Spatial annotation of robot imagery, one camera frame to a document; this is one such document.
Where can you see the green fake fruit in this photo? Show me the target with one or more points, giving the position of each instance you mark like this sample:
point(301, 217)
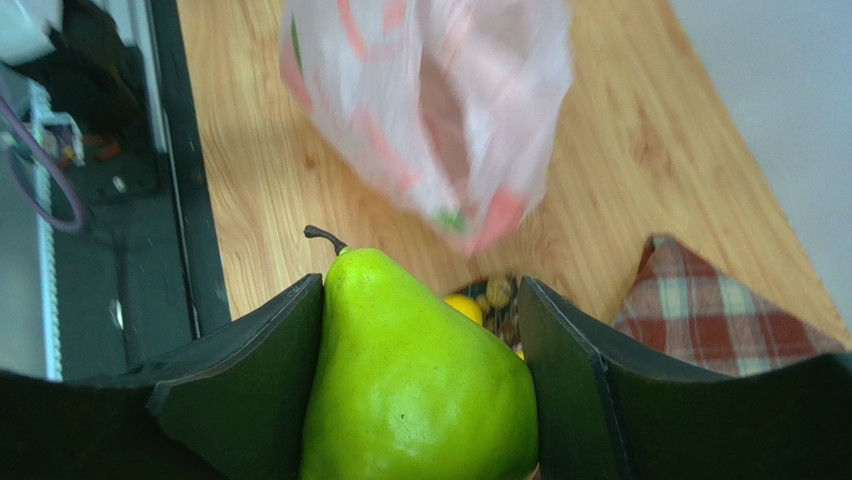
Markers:
point(407, 387)

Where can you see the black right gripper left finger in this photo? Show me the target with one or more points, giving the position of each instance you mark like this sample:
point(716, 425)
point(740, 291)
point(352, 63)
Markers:
point(230, 405)

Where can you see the red plaid cloth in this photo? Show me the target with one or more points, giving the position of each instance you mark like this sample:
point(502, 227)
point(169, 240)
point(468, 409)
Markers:
point(685, 307)

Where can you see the pink plastic bag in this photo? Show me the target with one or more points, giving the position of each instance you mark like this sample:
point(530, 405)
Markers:
point(449, 108)

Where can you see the fake grape bunch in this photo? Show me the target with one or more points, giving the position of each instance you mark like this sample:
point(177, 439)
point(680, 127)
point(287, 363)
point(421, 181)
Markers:
point(497, 298)

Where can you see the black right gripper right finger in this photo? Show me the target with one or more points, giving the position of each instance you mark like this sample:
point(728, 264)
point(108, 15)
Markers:
point(610, 407)

